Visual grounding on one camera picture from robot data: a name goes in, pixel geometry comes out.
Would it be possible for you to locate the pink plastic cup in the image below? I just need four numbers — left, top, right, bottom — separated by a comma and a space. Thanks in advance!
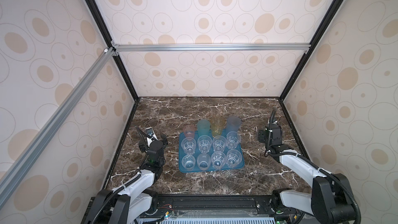
183, 124, 196, 138

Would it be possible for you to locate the clear faceted cup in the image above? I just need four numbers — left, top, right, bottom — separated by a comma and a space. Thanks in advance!
226, 131, 241, 149
212, 135, 227, 152

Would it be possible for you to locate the blue textured plastic cup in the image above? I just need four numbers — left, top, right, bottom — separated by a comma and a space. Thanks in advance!
226, 116, 242, 134

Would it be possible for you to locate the teal plastic tray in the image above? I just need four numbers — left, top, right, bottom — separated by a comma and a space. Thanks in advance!
178, 130, 245, 173

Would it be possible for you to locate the frosted white plastic cup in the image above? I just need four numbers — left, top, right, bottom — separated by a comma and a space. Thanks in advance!
197, 153, 211, 171

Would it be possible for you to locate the green textured plastic cup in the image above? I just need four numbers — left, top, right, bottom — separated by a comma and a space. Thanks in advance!
197, 119, 210, 137

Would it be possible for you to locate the clear faceted cup back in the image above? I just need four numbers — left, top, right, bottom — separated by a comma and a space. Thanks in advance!
212, 135, 227, 152

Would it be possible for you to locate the yellow plastic cup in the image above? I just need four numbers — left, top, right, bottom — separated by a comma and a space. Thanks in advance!
210, 116, 226, 137

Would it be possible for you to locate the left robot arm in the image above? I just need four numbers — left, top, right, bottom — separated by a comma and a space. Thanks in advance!
82, 134, 168, 224

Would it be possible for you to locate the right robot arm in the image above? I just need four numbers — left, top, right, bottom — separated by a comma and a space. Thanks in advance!
258, 110, 362, 224

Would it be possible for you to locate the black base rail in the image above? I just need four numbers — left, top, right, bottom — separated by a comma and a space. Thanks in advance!
81, 194, 349, 224

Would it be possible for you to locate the horizontal aluminium rail back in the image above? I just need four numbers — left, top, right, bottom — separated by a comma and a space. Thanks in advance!
114, 43, 311, 53

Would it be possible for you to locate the black frame post left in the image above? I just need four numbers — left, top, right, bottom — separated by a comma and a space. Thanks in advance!
85, 0, 140, 102

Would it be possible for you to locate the black frame post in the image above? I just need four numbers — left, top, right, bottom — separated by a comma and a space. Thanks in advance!
85, 0, 140, 102
279, 0, 344, 103

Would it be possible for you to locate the diagonal aluminium rail left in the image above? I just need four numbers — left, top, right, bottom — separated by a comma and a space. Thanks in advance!
1, 47, 115, 208

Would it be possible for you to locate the black frame post right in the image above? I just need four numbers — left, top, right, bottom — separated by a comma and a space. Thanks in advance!
279, 0, 344, 103

